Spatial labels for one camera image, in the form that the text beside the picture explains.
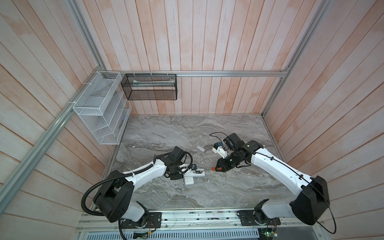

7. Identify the long white remote control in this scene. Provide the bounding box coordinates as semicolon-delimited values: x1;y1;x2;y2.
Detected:
184;169;205;178

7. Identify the white battery compartment cover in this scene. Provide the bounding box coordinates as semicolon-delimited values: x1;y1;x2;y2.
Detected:
197;146;205;152

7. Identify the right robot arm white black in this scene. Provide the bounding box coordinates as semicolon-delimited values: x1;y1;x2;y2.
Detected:
213;133;330;226

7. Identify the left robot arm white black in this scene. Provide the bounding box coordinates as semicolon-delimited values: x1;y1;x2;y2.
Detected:
89;147;193;223

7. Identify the short white remote control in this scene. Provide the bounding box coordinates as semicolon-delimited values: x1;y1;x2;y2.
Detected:
184;177;195;186

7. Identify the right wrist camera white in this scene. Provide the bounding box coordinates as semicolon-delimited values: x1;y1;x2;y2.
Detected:
212;142;228;159

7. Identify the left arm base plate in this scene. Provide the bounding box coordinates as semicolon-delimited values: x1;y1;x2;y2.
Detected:
121;212;162;230

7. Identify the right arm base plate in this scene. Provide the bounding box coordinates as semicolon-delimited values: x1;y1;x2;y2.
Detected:
237;210;281;226

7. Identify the horizontal aluminium wall rail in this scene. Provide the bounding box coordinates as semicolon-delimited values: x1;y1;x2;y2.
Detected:
119;70;288;78

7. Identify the aluminium rail base frame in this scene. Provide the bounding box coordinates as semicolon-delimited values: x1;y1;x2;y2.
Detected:
75;208;331;240

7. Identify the black wire mesh basket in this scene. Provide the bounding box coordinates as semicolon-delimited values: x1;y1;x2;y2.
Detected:
121;74;178;101

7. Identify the white wire mesh shelf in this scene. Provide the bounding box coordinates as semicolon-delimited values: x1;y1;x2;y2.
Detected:
73;71;132;145

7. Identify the black corrugated cable conduit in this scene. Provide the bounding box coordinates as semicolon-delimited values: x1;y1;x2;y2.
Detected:
80;163;154;217

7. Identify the left aluminium wall rail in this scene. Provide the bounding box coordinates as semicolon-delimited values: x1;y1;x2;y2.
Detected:
1;66;105;215

